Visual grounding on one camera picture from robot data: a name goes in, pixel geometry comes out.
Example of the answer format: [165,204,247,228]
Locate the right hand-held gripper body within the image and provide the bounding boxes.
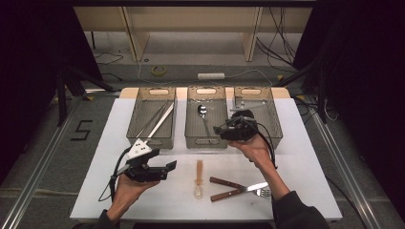
[219,99,267,142]

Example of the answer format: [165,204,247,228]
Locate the right hand-held gripper black cable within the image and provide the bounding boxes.
[237,115,279,170]

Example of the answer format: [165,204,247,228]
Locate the metal spoon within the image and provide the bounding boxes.
[197,104,213,137]

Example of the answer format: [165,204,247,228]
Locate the grey mesh tray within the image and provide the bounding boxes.
[184,86,231,150]
[233,86,284,150]
[126,86,177,150]

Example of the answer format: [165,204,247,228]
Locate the white power strip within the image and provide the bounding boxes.
[197,73,225,81]

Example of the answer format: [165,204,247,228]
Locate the hand-held gripper black cable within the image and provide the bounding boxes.
[98,147,133,202]
[237,115,279,170]

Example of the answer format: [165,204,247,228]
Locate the yellow tape roll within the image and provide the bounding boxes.
[150,65,167,77]

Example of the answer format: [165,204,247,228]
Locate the white power cable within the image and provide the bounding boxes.
[137,58,275,87]

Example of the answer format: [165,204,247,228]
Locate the person's right hand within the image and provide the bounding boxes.
[227,135,271,166]

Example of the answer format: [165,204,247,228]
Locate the black curtain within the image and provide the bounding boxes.
[292,0,405,211]
[0,0,104,185]

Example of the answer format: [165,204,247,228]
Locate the small spoon with beige handle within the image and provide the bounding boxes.
[194,159,204,200]

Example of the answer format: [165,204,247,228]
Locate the metal chopstick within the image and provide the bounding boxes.
[136,100,170,138]
[139,100,170,135]

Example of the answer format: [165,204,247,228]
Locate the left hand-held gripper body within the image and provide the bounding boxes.
[122,137,169,183]

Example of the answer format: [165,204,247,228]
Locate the knife with wooden handle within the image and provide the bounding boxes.
[209,181,270,203]

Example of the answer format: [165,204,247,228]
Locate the tangled floor cables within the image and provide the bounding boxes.
[292,94,339,123]

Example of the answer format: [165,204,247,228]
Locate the thin black floor cable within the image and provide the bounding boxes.
[94,52,124,66]

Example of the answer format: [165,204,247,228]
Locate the bundle of black cables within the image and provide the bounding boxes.
[256,7,299,70]

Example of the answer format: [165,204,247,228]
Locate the beige wooden shelf unit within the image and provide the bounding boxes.
[73,6,314,63]

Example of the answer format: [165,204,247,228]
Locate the left hand-held gripper black cable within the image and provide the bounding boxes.
[98,147,133,202]

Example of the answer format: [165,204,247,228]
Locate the black metal stand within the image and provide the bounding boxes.
[55,65,117,128]
[275,58,330,124]

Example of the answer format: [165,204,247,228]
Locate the person's left hand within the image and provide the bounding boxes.
[106,174,160,220]

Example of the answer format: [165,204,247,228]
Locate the aluminium floor rail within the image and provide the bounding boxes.
[307,104,383,229]
[0,96,85,229]

